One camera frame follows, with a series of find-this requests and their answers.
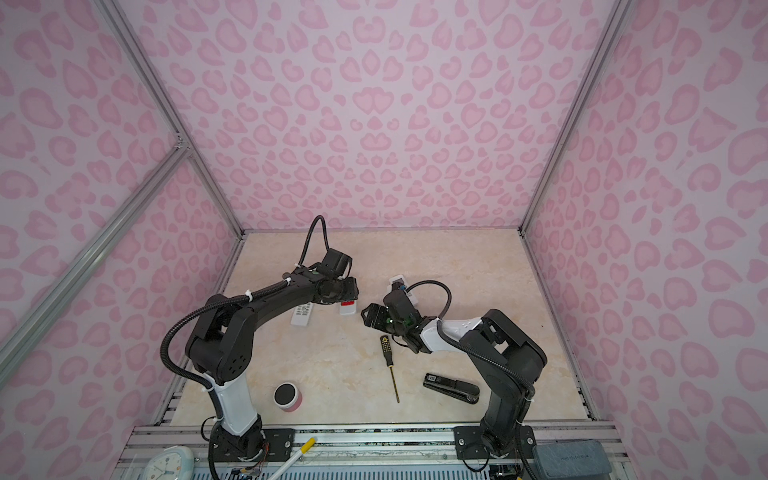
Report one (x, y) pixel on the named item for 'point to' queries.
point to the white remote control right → (396, 282)
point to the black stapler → (452, 388)
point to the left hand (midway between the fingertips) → (355, 287)
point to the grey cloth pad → (572, 460)
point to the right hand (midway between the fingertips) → (369, 314)
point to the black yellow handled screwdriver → (385, 340)
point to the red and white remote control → (348, 307)
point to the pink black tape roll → (287, 397)
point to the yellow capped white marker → (303, 450)
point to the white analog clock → (174, 463)
